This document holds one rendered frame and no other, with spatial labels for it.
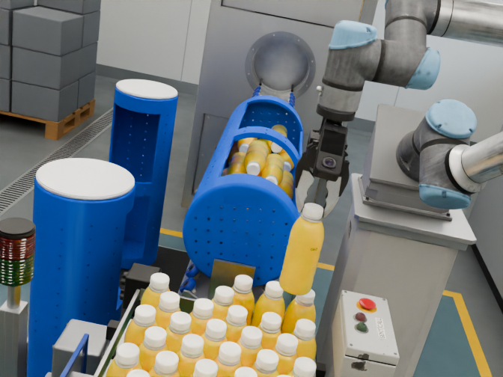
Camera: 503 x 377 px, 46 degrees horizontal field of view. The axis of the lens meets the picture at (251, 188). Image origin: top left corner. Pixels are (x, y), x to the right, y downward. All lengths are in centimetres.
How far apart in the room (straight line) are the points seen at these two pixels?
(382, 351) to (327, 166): 37
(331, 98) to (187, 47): 555
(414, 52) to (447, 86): 552
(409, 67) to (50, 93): 403
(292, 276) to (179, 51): 554
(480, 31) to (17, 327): 98
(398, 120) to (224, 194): 59
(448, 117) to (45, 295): 122
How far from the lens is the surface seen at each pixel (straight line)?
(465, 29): 119
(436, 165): 144
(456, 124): 150
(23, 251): 105
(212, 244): 146
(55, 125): 494
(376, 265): 166
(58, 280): 182
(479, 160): 138
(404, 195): 166
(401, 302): 173
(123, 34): 675
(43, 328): 195
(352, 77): 107
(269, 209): 141
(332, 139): 107
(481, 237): 430
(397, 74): 108
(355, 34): 105
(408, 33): 111
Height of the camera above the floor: 177
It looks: 23 degrees down
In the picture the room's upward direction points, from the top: 11 degrees clockwise
